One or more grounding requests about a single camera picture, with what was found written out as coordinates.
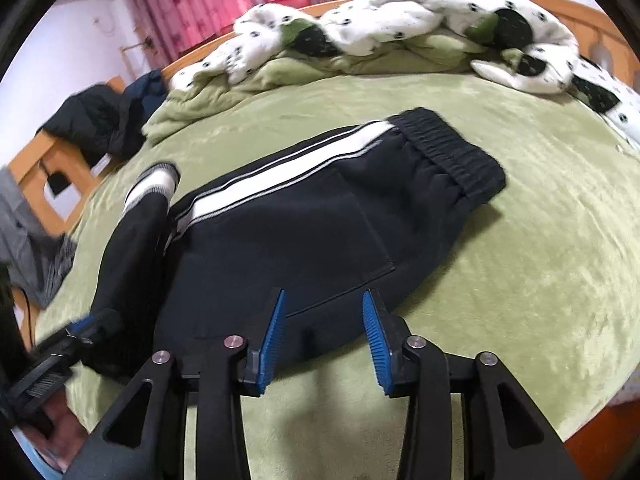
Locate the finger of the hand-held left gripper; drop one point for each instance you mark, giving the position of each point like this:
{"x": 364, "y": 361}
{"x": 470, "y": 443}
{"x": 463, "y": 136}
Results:
{"x": 92, "y": 327}

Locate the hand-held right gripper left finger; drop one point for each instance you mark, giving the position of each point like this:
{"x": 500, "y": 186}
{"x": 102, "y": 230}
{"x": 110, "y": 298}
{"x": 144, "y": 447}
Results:
{"x": 272, "y": 345}

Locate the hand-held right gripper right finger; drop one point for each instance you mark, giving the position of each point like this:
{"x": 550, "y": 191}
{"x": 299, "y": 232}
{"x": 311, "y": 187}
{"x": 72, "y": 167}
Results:
{"x": 375, "y": 345}

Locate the black pants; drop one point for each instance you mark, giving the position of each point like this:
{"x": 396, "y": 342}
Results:
{"x": 300, "y": 225}

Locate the person's left hand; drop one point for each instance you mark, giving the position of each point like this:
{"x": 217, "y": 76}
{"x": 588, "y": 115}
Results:
{"x": 60, "y": 425}

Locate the grey jeans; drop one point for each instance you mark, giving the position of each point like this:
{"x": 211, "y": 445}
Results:
{"x": 25, "y": 240}

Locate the green fleece blanket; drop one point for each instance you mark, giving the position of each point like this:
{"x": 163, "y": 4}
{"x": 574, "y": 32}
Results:
{"x": 500, "y": 285}

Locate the black jacket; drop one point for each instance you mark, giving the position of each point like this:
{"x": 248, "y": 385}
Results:
{"x": 95, "y": 120}

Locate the navy garment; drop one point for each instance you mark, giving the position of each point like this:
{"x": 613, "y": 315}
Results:
{"x": 147, "y": 87}

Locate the wooden coat rack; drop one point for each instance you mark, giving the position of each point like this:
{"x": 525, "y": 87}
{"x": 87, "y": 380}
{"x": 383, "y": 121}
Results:
{"x": 137, "y": 52}

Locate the white floral quilt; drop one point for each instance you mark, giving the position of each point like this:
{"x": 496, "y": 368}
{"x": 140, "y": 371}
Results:
{"x": 400, "y": 15}

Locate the wooden bed frame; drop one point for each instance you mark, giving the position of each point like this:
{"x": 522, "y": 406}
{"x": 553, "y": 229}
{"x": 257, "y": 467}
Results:
{"x": 35, "y": 160}

